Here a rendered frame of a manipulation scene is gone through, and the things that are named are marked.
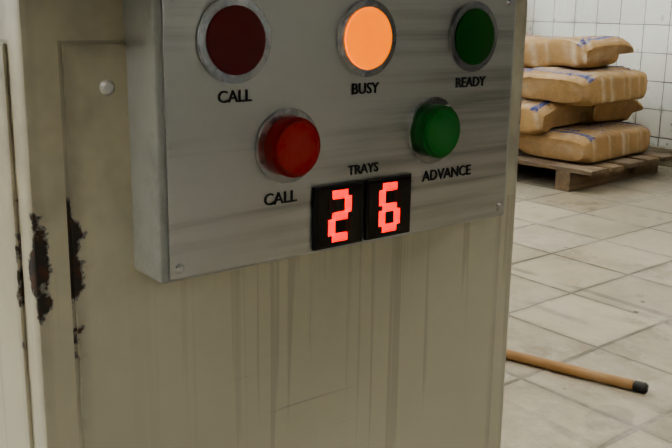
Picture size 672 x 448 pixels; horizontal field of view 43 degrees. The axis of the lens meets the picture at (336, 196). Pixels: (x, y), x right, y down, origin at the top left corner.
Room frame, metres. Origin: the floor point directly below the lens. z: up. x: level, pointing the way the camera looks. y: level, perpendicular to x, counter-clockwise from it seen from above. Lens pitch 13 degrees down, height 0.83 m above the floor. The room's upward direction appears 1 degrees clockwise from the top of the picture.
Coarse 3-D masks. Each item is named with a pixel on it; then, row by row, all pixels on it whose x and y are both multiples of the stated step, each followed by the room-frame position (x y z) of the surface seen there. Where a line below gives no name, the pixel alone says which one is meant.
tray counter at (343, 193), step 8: (336, 192) 0.44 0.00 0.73; (344, 192) 0.44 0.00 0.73; (328, 200) 0.44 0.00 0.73; (328, 208) 0.44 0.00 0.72; (336, 216) 0.44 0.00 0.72; (344, 216) 0.44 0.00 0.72; (328, 224) 0.44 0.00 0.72; (344, 224) 0.44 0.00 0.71; (328, 232) 0.44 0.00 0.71; (344, 232) 0.44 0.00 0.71; (336, 240) 0.44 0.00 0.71
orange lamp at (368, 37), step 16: (352, 16) 0.45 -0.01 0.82; (368, 16) 0.45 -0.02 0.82; (384, 16) 0.46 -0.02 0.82; (352, 32) 0.45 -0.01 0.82; (368, 32) 0.45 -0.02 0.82; (384, 32) 0.46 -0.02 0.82; (352, 48) 0.45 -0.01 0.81; (368, 48) 0.45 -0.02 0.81; (384, 48) 0.46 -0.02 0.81; (368, 64) 0.45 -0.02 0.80
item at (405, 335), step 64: (0, 0) 0.39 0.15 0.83; (64, 0) 0.39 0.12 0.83; (0, 64) 0.39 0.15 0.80; (64, 64) 0.39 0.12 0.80; (0, 128) 0.40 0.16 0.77; (64, 128) 0.39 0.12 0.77; (128, 128) 0.40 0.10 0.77; (512, 128) 0.58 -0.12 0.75; (0, 192) 0.40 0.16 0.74; (64, 192) 0.39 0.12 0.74; (128, 192) 0.40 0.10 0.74; (512, 192) 0.58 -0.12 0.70; (0, 256) 0.41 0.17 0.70; (64, 256) 0.38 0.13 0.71; (128, 256) 0.40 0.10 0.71; (320, 256) 0.48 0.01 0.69; (384, 256) 0.51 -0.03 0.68; (448, 256) 0.54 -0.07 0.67; (0, 320) 0.42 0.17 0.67; (64, 320) 0.38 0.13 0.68; (128, 320) 0.40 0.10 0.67; (192, 320) 0.42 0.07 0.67; (256, 320) 0.45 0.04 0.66; (320, 320) 0.48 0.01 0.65; (384, 320) 0.51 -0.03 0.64; (448, 320) 0.54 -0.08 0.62; (0, 384) 0.42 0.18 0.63; (64, 384) 0.38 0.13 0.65; (128, 384) 0.40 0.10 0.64; (192, 384) 0.42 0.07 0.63; (256, 384) 0.45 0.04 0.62; (320, 384) 0.48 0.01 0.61; (384, 384) 0.51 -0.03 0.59; (448, 384) 0.54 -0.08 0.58
